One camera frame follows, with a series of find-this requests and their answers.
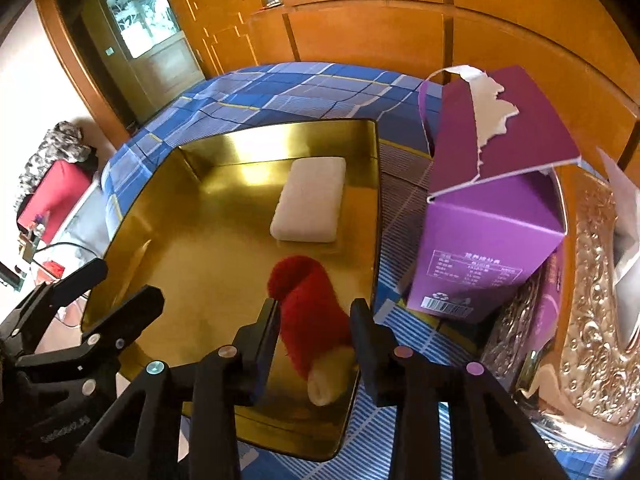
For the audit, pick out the patterned grey cloth pile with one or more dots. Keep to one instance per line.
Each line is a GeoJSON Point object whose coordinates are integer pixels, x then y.
{"type": "Point", "coordinates": [66, 142]}

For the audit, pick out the white foam sponge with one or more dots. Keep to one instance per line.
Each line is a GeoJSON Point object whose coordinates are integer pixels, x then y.
{"type": "Point", "coordinates": [310, 202]}

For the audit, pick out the blue plaid bedsheet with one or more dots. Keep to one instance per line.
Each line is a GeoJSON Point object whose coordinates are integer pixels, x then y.
{"type": "Point", "coordinates": [295, 92]}

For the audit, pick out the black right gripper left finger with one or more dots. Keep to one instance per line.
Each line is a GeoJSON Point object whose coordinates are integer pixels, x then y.
{"type": "Point", "coordinates": [179, 422]}

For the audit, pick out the white tissue paper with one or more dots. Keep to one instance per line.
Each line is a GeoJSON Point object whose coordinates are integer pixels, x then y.
{"type": "Point", "coordinates": [626, 252]}

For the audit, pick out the gold metal tray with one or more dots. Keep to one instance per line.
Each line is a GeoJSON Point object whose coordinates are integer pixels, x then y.
{"type": "Point", "coordinates": [200, 232]}

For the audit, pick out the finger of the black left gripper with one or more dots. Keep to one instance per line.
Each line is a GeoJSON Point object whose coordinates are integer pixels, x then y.
{"type": "Point", "coordinates": [26, 324]}
{"type": "Point", "coordinates": [125, 319]}

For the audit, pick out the wooden wardrobe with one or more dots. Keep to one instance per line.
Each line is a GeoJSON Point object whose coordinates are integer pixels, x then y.
{"type": "Point", "coordinates": [583, 54]}

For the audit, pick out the wooden door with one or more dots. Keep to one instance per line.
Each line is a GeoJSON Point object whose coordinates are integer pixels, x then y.
{"type": "Point", "coordinates": [144, 50]}

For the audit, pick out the red bag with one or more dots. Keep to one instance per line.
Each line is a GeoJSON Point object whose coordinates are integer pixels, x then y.
{"type": "Point", "coordinates": [54, 198]}

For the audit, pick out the purple cardboard carton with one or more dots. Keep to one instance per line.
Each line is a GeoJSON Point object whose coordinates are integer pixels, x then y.
{"type": "Point", "coordinates": [494, 210]}

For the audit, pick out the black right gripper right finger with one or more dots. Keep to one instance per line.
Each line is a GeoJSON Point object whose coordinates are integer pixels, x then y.
{"type": "Point", "coordinates": [490, 437]}

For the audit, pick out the red sock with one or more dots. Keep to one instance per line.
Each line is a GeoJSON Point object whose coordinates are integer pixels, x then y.
{"type": "Point", "coordinates": [314, 328]}

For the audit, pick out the ornate gold tissue box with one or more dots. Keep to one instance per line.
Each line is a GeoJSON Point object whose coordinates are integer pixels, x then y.
{"type": "Point", "coordinates": [558, 347]}

